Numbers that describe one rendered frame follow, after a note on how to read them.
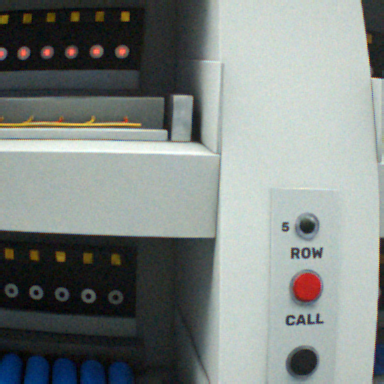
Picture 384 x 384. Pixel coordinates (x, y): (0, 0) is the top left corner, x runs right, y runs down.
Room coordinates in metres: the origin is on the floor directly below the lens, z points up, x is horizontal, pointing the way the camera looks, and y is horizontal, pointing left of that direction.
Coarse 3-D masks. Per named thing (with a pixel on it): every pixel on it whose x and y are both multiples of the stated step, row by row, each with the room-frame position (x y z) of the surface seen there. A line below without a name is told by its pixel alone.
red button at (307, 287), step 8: (296, 280) 0.41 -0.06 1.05; (304, 280) 0.41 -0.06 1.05; (312, 280) 0.41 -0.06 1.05; (296, 288) 0.41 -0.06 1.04; (304, 288) 0.41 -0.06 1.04; (312, 288) 0.41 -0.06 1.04; (320, 288) 0.41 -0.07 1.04; (296, 296) 0.41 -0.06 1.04; (304, 296) 0.41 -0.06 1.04; (312, 296) 0.41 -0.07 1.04
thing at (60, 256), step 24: (0, 264) 0.55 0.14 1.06; (24, 264) 0.55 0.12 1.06; (48, 264) 0.55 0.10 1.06; (72, 264) 0.55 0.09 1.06; (96, 264) 0.55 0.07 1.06; (120, 264) 0.56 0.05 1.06; (0, 288) 0.55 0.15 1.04; (24, 288) 0.56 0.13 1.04; (48, 288) 0.56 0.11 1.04; (72, 288) 0.56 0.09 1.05; (96, 288) 0.56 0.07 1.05; (120, 288) 0.56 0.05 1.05; (96, 312) 0.57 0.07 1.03; (120, 312) 0.57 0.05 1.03
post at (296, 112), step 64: (192, 0) 0.51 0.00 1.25; (256, 0) 0.41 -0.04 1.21; (320, 0) 0.42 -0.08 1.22; (256, 64) 0.41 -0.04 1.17; (320, 64) 0.41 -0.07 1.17; (256, 128) 0.41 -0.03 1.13; (320, 128) 0.41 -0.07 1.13; (256, 192) 0.41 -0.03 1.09; (192, 256) 0.51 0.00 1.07; (256, 256) 0.41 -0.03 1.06; (192, 320) 0.50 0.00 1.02; (256, 320) 0.41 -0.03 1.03
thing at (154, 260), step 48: (0, 0) 0.58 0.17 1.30; (48, 0) 0.59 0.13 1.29; (96, 0) 0.59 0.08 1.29; (144, 0) 0.60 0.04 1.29; (144, 48) 0.60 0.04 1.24; (0, 240) 0.58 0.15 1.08; (48, 240) 0.59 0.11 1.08; (96, 240) 0.60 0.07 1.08; (144, 240) 0.60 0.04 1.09; (144, 288) 0.60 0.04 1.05; (96, 336) 0.60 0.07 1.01; (144, 336) 0.60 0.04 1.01
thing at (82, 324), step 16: (0, 320) 0.56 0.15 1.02; (16, 320) 0.56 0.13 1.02; (32, 320) 0.56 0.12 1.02; (48, 320) 0.56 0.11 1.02; (64, 320) 0.56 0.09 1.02; (80, 320) 0.56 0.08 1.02; (96, 320) 0.56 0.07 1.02; (112, 320) 0.57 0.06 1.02; (128, 320) 0.57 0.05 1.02; (176, 320) 0.56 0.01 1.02; (112, 336) 0.57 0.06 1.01; (128, 336) 0.57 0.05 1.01; (176, 336) 0.56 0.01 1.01; (176, 352) 0.56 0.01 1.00; (192, 352) 0.48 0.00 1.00; (160, 368) 0.58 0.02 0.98; (176, 368) 0.56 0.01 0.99; (192, 368) 0.48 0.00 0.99
